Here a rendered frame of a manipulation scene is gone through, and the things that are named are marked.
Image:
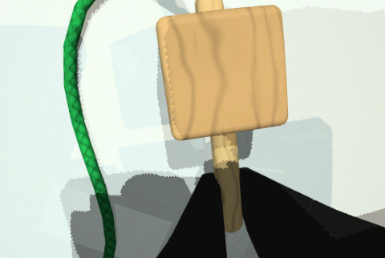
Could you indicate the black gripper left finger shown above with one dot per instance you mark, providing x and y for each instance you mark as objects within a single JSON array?
[{"x": 201, "y": 230}]

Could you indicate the light wooden block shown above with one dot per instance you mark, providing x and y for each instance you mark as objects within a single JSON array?
[{"x": 224, "y": 71}]

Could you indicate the green string with wooden stick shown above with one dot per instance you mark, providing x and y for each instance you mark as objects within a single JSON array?
[{"x": 224, "y": 147}]

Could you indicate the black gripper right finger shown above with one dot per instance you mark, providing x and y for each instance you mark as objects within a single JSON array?
[{"x": 283, "y": 223}]

